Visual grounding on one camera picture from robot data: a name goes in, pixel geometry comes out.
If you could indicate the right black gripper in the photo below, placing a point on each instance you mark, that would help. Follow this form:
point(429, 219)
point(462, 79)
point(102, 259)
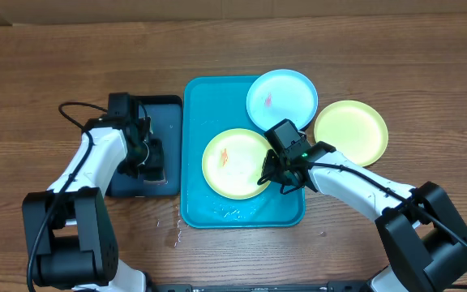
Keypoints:
point(272, 171)

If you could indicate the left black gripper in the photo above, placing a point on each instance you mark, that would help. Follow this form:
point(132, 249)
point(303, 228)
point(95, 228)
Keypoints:
point(156, 162)

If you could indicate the green sponge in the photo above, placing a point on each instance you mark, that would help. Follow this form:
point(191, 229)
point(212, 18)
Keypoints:
point(155, 178)

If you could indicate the yellow plate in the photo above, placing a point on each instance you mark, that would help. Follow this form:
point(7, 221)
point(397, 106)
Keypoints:
point(232, 163)
point(353, 128)

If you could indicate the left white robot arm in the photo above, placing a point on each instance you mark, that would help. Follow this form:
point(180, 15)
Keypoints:
point(70, 238)

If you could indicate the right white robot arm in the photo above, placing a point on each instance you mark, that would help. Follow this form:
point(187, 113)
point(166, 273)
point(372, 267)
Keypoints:
point(423, 235)

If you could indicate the black water tray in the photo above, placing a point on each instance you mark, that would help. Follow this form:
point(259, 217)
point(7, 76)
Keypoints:
point(165, 112)

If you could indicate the teal plastic tray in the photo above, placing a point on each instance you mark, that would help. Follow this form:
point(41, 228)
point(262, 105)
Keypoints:
point(212, 105)

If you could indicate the light blue plate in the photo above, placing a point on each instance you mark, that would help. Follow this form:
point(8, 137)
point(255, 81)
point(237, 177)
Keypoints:
point(281, 94)

